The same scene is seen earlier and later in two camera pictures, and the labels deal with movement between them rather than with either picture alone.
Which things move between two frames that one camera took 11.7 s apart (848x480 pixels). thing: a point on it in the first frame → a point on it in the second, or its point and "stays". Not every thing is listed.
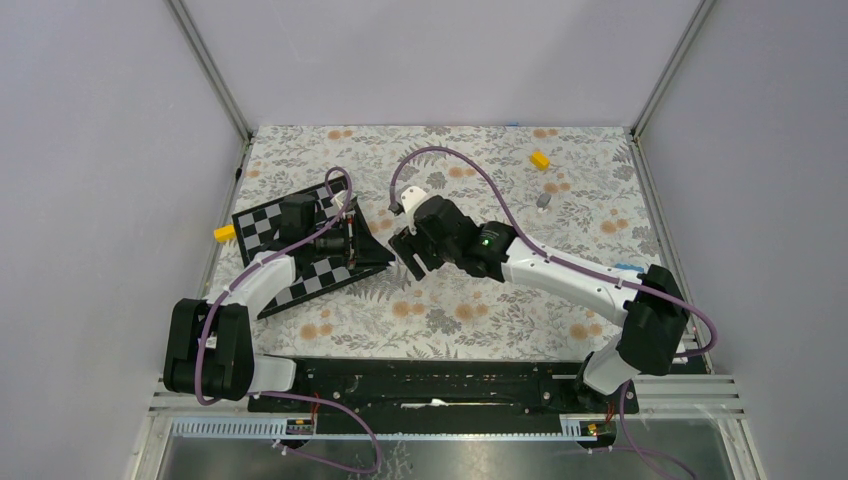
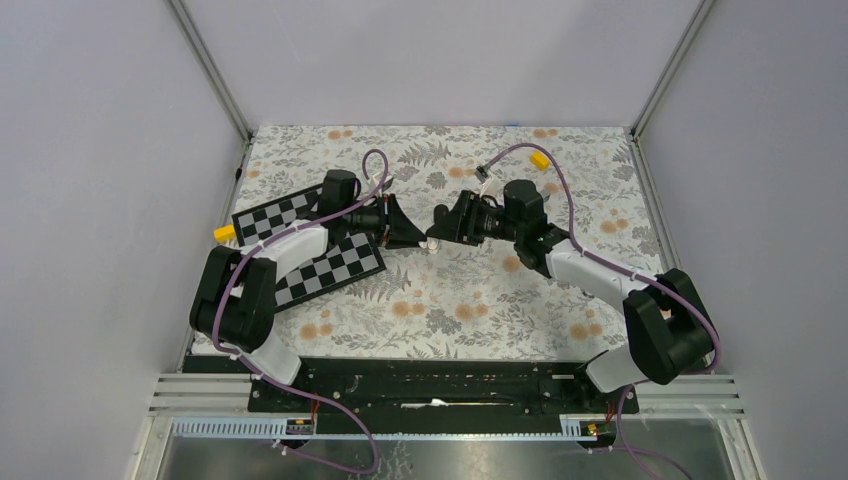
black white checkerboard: [295, 220] stays
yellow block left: [225, 233] stays
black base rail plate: [438, 395] stays
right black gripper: [406, 246] → [463, 220]
